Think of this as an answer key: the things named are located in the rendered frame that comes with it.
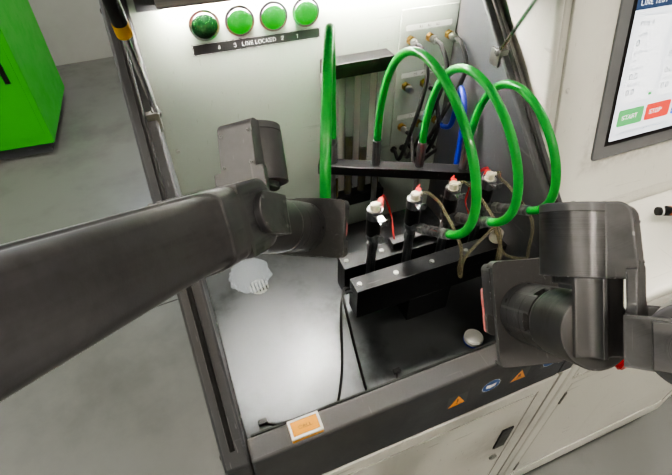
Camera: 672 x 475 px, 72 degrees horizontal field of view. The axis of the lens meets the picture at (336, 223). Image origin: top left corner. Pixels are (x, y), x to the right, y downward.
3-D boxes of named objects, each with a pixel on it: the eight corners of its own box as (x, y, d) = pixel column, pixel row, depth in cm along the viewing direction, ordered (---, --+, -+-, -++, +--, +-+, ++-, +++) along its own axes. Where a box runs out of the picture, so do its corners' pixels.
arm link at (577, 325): (568, 375, 33) (644, 374, 34) (568, 278, 34) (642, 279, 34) (522, 352, 40) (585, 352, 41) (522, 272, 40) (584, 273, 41)
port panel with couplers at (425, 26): (395, 153, 108) (409, 15, 88) (389, 145, 111) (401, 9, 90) (443, 141, 112) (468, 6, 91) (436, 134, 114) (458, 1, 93)
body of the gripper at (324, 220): (273, 199, 57) (239, 193, 50) (351, 200, 53) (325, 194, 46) (271, 252, 57) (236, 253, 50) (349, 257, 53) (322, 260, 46)
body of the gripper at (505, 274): (545, 256, 47) (591, 258, 40) (554, 357, 47) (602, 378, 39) (484, 261, 47) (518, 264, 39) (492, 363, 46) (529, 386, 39)
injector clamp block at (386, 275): (355, 338, 97) (357, 292, 86) (337, 302, 104) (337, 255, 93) (491, 291, 106) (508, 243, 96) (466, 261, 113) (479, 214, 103)
